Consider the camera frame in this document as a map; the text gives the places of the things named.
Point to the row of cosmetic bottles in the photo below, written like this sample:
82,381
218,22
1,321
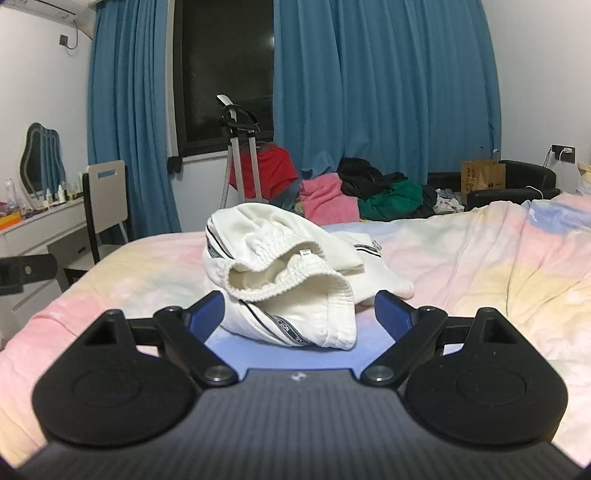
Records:
60,194

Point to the green cloth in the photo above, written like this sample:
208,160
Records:
392,201

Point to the black cloth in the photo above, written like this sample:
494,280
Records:
364,177

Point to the brown cardboard box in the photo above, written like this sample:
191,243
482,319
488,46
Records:
482,175

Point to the white pants with striped trim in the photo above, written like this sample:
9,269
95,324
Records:
277,230

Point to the orange box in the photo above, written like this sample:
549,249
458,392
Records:
9,219

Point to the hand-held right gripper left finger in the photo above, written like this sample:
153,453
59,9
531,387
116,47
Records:
211,311

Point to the clear plastic bottle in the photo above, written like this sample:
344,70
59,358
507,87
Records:
10,191

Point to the narrow blue curtain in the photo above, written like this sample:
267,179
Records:
134,115

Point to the dark window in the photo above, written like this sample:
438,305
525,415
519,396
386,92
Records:
221,60

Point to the wide blue curtain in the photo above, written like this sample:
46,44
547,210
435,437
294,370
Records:
392,92

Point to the black armchair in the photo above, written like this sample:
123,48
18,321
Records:
531,177

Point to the pastel tie-dye bed blanket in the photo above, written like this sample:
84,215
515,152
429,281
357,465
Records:
485,263

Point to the wavy-framed mirror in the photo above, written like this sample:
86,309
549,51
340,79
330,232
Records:
39,157

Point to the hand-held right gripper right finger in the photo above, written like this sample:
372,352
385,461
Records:
391,316

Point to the white patterned cloth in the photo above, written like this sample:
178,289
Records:
449,204

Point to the pink cloth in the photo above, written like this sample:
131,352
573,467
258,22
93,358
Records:
328,198

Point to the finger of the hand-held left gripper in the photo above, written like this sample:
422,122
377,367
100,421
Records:
32,272

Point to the red cloth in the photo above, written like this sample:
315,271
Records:
272,170

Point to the silver tripod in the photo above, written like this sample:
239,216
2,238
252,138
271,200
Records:
238,138

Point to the black curtain holder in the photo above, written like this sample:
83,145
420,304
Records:
174,165

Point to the black and white chair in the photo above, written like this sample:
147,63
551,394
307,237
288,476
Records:
108,194

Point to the wall socket with charger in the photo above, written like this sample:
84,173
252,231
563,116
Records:
564,153

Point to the white air conditioner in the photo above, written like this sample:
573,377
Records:
64,11

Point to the white vanity desk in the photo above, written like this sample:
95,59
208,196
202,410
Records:
41,230

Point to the black wall plug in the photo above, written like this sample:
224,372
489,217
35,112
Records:
64,40

